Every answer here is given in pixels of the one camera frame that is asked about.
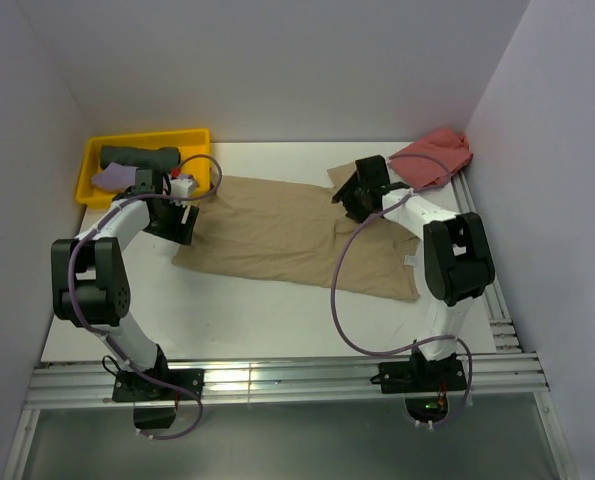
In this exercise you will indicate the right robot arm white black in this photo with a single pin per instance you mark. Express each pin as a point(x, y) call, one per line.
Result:
point(457, 261)

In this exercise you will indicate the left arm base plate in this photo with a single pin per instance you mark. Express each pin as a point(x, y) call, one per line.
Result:
point(155, 407)

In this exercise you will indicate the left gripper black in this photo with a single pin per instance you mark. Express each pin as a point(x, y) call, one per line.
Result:
point(180, 232)

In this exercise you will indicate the aluminium right side rail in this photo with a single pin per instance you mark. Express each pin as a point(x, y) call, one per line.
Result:
point(502, 326)

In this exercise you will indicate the aluminium front rail frame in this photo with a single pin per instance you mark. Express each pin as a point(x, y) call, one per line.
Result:
point(86, 385)

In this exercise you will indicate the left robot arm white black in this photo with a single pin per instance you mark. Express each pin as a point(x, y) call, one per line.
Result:
point(90, 286)

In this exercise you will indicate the beige t shirt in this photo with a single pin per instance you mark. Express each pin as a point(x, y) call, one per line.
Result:
point(273, 230)

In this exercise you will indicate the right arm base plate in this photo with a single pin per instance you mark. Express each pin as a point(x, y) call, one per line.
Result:
point(406, 377)

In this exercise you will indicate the dark green rolled shirt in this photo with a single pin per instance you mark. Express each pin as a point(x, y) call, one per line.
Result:
point(164, 159)

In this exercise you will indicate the lavender folded shirt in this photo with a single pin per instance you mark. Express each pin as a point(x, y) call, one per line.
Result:
point(115, 178)

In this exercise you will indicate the pink t shirt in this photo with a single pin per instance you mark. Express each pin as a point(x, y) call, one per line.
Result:
point(432, 160)

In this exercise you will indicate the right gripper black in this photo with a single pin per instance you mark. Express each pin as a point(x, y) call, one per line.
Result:
point(346, 194)

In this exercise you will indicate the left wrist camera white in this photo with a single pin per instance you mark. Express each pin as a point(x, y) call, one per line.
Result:
point(182, 187)

